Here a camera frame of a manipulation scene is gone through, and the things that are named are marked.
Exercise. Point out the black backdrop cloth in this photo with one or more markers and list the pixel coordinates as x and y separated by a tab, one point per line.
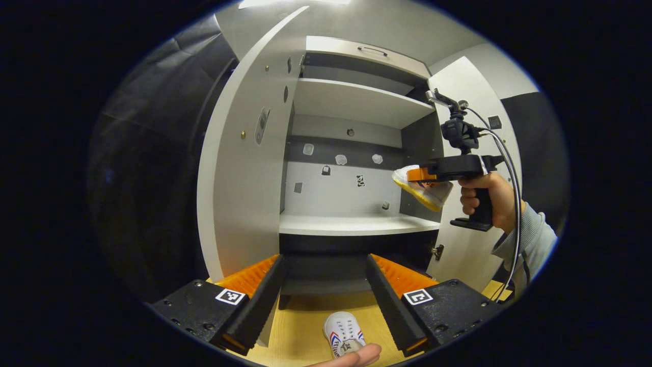
540	137
153	153

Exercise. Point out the white shoe cabinet door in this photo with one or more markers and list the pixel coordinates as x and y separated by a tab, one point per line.
473	255
234	204

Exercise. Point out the white cabinet drawer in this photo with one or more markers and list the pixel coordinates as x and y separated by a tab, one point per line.
331	47

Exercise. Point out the ceiling light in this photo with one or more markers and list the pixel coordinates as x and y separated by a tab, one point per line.
285	3

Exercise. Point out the white shoe cabinet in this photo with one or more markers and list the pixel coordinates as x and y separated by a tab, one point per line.
336	193

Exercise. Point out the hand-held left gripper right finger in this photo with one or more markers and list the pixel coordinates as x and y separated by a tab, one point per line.
389	308

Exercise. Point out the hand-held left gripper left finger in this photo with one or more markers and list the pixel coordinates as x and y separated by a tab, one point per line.
260	308

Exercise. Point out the white striped shoe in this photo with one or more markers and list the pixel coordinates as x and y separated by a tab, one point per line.
428	193
344	329

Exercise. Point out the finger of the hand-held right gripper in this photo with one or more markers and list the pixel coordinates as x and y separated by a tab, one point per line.
420	175

